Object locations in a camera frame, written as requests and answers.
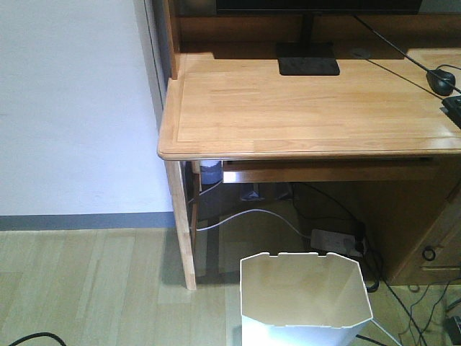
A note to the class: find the white cylinder under desk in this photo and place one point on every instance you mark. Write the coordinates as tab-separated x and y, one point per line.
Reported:
211	171

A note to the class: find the wooden drawer cabinet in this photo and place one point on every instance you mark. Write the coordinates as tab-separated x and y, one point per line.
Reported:
436	255

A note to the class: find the wooden desk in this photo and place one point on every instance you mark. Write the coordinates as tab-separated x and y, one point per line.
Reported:
376	123

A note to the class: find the black computer mouse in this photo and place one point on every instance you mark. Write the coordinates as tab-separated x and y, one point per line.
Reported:
441	82

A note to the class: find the black keyboard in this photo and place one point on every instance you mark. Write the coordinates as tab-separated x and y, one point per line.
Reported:
453	107

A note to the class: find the white power strip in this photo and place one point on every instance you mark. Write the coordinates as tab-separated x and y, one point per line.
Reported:
330	241

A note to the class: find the black monitor with stand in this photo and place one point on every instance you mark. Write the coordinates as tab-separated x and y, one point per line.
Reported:
304	57

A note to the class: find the white plastic trash bin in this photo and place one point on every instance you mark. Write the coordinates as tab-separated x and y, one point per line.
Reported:
302	299

